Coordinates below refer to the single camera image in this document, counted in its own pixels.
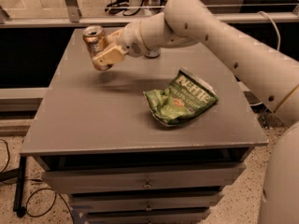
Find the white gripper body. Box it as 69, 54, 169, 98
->
119, 21, 150, 57

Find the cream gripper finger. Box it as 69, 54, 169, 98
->
107, 29, 122, 45
92, 44, 127, 68

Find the orange soda can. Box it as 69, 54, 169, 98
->
82, 25, 112, 71

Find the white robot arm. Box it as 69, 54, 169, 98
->
93, 0, 299, 224

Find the green white 7up can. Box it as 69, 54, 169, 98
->
145, 48, 161, 59

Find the grey metal railing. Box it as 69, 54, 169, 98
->
0, 0, 299, 27

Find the green chip bag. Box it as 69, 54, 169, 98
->
143, 68, 219, 127

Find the grey drawer cabinet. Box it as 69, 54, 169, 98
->
21, 30, 267, 224

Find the black floor cable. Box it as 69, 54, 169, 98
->
0, 138, 76, 224

